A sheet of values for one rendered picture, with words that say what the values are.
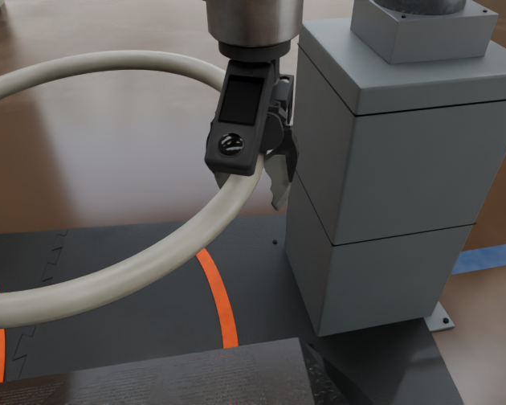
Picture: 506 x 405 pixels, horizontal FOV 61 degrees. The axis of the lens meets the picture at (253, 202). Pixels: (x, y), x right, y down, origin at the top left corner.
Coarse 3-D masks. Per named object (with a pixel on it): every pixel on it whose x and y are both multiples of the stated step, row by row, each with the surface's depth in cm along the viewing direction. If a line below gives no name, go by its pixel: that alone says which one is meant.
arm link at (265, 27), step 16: (208, 0) 38; (224, 0) 36; (240, 0) 35; (256, 0) 35; (272, 0) 35; (288, 0) 36; (208, 16) 39; (224, 16) 37; (240, 16) 36; (256, 16) 36; (272, 16) 36; (288, 16) 37; (224, 32) 38; (240, 32) 37; (256, 32) 37; (272, 32) 37; (288, 32) 38
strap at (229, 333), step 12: (204, 252) 160; (204, 264) 156; (216, 276) 152; (216, 288) 148; (216, 300) 144; (228, 300) 144; (228, 312) 140; (228, 324) 137; (0, 336) 134; (228, 336) 134; (0, 348) 130; (0, 360) 127; (0, 372) 124
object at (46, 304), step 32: (64, 64) 67; (96, 64) 68; (128, 64) 68; (160, 64) 67; (192, 64) 64; (0, 96) 65; (224, 192) 43; (192, 224) 40; (224, 224) 42; (160, 256) 38; (192, 256) 40; (64, 288) 36; (96, 288) 36; (128, 288) 37; (0, 320) 35; (32, 320) 36
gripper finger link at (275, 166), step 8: (272, 152) 48; (272, 160) 48; (280, 160) 47; (264, 168) 49; (272, 168) 48; (280, 168) 48; (272, 176) 49; (280, 176) 49; (272, 184) 50; (280, 184) 50; (288, 184) 50; (272, 192) 51; (280, 192) 51; (288, 192) 51; (272, 200) 52; (280, 200) 52
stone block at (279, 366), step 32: (224, 352) 66; (256, 352) 64; (288, 352) 63; (0, 384) 61; (32, 384) 60; (64, 384) 58; (96, 384) 57; (128, 384) 56; (160, 384) 54; (192, 384) 53; (224, 384) 52; (256, 384) 51; (288, 384) 50; (320, 384) 49; (352, 384) 63
